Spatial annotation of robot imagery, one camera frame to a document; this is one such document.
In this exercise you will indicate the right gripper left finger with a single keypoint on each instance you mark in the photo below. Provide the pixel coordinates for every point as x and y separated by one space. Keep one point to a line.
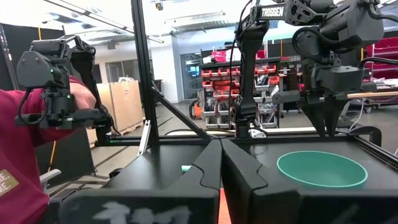
186 202

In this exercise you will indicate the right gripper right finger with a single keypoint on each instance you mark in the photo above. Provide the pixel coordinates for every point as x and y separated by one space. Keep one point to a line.
280 205

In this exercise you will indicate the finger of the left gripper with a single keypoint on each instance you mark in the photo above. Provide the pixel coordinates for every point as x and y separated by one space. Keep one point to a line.
317 116
333 115

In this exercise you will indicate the green bowl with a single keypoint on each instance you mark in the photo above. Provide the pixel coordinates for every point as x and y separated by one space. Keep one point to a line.
320 169

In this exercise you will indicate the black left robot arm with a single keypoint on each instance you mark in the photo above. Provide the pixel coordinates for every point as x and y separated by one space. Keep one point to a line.
252 77

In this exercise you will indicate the red plate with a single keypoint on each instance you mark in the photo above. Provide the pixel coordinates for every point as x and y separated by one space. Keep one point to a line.
224 211

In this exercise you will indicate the red storage rack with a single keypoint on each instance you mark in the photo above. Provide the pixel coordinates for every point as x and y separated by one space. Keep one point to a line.
385 46

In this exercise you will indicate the rack with red bins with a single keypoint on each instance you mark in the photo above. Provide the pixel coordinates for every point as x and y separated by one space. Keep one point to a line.
217 84

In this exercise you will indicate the wooden crate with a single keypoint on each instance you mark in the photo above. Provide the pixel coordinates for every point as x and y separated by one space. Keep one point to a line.
124 105

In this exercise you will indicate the black partition panel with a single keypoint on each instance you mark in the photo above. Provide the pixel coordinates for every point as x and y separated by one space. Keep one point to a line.
71 155

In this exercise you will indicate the person's hand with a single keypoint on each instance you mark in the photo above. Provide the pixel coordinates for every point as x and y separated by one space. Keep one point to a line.
84 96

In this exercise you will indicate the person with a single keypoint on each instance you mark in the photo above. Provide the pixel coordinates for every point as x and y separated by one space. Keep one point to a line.
15 140

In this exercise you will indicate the black frame corner bracket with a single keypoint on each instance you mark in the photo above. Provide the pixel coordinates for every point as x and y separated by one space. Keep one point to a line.
370 130

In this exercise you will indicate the black diagonal frame brace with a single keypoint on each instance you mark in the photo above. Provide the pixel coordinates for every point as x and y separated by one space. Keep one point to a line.
180 115

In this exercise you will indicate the black frame post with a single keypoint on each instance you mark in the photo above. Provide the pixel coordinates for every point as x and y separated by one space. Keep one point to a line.
144 77

